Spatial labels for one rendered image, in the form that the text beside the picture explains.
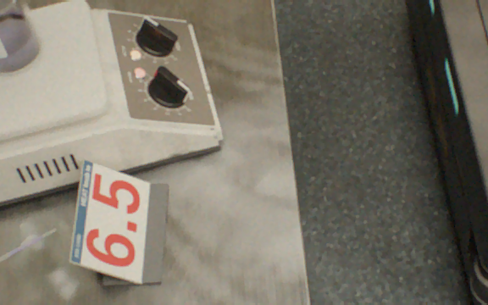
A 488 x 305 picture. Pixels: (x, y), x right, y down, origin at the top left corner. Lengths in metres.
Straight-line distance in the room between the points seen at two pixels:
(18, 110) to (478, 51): 0.77
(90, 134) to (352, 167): 0.99
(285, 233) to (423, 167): 0.95
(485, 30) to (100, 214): 0.76
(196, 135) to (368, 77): 1.05
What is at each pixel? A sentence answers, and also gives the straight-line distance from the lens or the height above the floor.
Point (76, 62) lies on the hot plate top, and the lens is 0.85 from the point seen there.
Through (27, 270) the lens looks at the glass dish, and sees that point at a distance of 0.85.
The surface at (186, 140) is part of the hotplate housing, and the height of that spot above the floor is 0.78.
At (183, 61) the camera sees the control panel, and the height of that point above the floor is 0.79.
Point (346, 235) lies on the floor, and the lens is 1.70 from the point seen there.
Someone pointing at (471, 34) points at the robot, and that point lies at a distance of 1.46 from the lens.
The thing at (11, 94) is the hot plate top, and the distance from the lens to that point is 0.84.
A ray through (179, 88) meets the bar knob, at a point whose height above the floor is 0.81.
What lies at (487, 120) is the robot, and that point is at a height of 0.36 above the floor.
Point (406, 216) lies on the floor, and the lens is 1.71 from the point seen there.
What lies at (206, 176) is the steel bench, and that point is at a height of 0.75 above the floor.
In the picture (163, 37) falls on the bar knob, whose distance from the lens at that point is 0.88.
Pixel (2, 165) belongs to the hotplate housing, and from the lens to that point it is 0.84.
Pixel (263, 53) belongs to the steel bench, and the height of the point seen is 0.75.
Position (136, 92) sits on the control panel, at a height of 0.81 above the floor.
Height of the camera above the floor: 1.45
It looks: 54 degrees down
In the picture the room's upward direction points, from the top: 12 degrees counter-clockwise
